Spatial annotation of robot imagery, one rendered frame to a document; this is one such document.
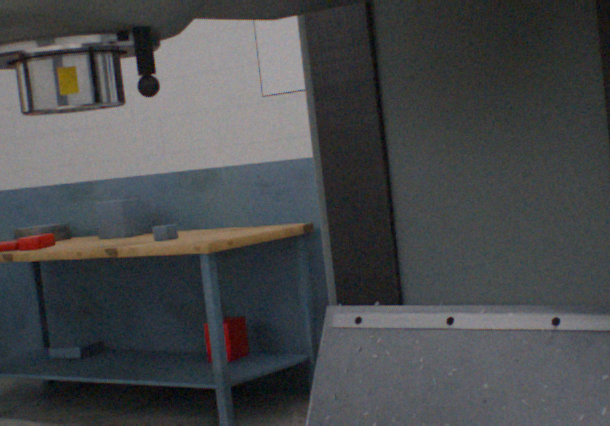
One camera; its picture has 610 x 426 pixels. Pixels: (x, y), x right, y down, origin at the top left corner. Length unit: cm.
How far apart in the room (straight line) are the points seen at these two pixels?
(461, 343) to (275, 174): 514
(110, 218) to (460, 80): 560
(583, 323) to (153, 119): 583
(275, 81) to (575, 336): 519
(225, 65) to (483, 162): 536
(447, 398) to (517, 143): 19
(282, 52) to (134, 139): 119
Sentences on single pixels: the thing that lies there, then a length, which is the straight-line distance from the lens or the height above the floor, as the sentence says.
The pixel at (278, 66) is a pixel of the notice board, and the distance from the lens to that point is 594.
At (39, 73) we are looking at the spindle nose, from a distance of 53.
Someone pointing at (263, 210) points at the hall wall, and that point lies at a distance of 605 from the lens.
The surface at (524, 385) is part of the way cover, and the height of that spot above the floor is 107.
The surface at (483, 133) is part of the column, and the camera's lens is 84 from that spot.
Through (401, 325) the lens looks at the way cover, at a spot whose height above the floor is 111.
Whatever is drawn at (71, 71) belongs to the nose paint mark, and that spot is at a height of 130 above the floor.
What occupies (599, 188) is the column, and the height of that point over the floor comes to 120.
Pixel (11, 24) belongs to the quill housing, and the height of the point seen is 131.
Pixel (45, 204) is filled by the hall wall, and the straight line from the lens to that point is 731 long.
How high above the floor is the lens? 125
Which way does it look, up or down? 3 degrees down
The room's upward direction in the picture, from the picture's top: 7 degrees counter-clockwise
